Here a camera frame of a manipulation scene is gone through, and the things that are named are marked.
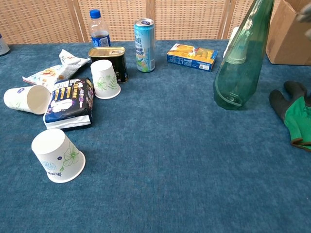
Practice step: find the dark blue pad packet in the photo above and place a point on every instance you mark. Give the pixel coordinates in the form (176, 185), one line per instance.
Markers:
(70, 102)

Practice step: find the white snack bag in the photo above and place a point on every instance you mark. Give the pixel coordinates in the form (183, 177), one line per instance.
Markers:
(48, 72)

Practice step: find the tall light blue drink can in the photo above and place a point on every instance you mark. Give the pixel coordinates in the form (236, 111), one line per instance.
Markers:
(144, 48)

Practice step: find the wicker folding screen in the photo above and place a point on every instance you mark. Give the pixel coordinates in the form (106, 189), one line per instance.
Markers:
(189, 19)

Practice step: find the cola bottle blue cap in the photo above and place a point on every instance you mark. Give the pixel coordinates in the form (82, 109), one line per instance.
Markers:
(99, 31)

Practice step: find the paper cup green leaf print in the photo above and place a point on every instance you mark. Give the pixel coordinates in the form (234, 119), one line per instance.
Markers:
(104, 80)

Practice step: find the stacked paper cups blue flower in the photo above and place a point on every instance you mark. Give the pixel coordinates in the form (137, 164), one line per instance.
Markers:
(234, 34)

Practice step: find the paper cup purple flower print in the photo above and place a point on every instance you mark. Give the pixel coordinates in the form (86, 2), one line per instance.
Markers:
(17, 98)

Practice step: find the green transparent spray bottle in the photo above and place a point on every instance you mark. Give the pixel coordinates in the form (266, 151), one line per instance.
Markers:
(233, 80)

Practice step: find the yellow and blue carton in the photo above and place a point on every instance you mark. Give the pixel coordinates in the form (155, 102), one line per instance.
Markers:
(189, 57)

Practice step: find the paper cup green flower print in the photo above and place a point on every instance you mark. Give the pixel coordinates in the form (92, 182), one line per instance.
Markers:
(56, 155)

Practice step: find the black tin gold lid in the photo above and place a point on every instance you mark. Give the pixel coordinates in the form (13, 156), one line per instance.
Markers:
(119, 60)

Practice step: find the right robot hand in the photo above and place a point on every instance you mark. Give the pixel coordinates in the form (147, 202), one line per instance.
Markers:
(306, 13)

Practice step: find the blue and white can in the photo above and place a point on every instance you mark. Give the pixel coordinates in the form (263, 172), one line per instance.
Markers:
(3, 47)

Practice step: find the brown cardboard box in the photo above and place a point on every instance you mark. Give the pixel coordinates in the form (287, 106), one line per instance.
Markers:
(289, 36)

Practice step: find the green and black work glove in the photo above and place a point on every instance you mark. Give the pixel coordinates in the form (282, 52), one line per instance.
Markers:
(298, 119)

